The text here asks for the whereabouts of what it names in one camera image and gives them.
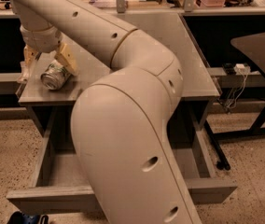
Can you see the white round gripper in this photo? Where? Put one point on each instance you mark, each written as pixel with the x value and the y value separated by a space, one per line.
pixel 41 42

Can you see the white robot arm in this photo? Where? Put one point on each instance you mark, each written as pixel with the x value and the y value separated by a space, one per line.
pixel 119 123

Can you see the open grey top drawer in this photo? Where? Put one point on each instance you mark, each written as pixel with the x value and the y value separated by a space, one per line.
pixel 60 185

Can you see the grey drawer cabinet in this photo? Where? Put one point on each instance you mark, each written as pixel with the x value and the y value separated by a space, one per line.
pixel 170 29

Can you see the blue black object on floor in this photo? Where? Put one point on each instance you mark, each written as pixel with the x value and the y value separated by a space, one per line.
pixel 21 218

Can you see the white power adapter with cables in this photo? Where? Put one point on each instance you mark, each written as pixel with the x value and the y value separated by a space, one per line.
pixel 236 68

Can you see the black table leg frame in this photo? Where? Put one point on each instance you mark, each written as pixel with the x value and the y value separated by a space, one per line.
pixel 256 129

